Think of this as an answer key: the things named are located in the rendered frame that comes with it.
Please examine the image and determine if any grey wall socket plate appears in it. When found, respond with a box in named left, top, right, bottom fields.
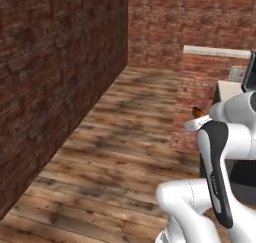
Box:
left=228, top=65, right=248, bottom=83

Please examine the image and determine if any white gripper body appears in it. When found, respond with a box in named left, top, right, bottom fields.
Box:
left=184, top=114, right=214, bottom=133

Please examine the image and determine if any brick dining counter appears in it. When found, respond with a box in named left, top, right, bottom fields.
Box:
left=169, top=45, right=253, bottom=155

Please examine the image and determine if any brown chicken drumstick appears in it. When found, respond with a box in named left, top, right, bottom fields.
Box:
left=192, top=106, right=207, bottom=119

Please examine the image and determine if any pale beige cabinet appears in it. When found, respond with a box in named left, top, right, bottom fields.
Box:
left=212, top=80, right=245, bottom=109

